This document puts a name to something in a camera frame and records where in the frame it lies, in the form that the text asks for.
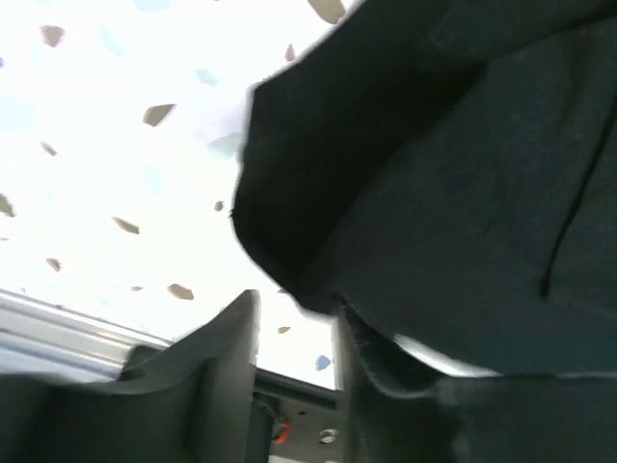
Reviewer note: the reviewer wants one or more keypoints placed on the black t shirt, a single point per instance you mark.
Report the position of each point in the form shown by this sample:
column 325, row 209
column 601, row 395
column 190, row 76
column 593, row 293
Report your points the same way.
column 447, row 169

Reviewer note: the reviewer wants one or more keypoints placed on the aluminium frame rail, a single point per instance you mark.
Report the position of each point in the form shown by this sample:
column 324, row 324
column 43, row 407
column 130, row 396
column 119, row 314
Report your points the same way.
column 38, row 337

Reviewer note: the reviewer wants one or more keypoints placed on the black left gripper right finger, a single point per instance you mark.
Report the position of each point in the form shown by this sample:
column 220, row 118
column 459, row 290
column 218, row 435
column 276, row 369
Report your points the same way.
column 397, row 409

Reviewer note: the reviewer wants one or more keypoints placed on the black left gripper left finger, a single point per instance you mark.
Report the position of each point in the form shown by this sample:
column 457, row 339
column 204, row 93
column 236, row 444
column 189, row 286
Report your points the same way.
column 46, row 418

